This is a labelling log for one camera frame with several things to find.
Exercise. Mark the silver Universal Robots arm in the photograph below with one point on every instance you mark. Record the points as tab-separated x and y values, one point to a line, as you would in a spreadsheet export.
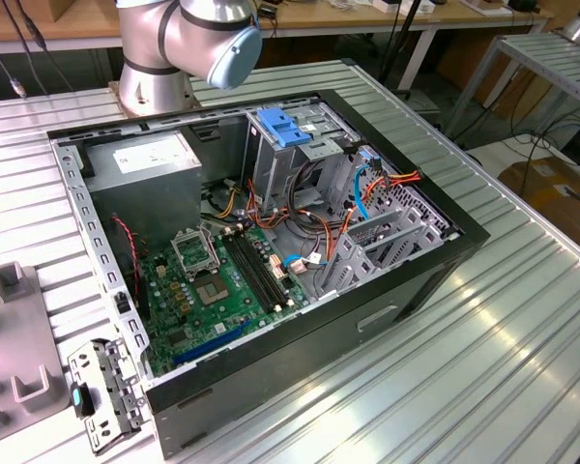
145	82

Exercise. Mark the black RAM slot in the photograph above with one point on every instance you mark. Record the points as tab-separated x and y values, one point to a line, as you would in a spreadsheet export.
263	268
251	273

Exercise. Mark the grey optical drive cage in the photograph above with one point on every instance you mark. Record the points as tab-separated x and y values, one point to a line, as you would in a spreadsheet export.
275	169

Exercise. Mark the CPU socket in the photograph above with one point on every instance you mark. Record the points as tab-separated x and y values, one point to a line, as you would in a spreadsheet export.
212	290

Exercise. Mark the blue expansion slot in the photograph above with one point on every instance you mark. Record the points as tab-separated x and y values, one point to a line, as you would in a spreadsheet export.
208	346

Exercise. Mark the green motherboard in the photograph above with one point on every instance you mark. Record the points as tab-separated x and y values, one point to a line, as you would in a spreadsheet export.
174	319

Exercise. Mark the black open PC case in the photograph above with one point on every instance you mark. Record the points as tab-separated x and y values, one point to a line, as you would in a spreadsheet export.
270	377

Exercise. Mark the grey power supply unit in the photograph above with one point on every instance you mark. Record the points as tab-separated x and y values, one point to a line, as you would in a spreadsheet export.
145	203

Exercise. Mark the small black case clip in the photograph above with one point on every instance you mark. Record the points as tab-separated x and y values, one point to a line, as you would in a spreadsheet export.
121	302

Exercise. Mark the brown cardboard box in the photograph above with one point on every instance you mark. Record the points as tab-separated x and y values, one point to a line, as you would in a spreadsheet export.
551	193

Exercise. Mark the black latch teal button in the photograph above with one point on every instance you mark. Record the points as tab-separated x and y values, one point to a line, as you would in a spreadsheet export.
78	398

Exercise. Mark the grey parts rack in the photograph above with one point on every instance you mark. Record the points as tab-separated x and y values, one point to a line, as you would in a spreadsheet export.
24	338

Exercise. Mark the metal slat side table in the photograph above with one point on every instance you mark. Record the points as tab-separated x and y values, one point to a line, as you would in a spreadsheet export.
536	58

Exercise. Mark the black computer mouse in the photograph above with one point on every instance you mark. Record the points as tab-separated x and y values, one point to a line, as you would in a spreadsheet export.
523	5

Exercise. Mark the blue plastic drive bracket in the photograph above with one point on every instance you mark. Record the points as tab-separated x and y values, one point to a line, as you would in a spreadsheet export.
282	128

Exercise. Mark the silver slot retainer bracket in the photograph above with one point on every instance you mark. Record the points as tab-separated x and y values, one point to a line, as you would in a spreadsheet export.
123	386

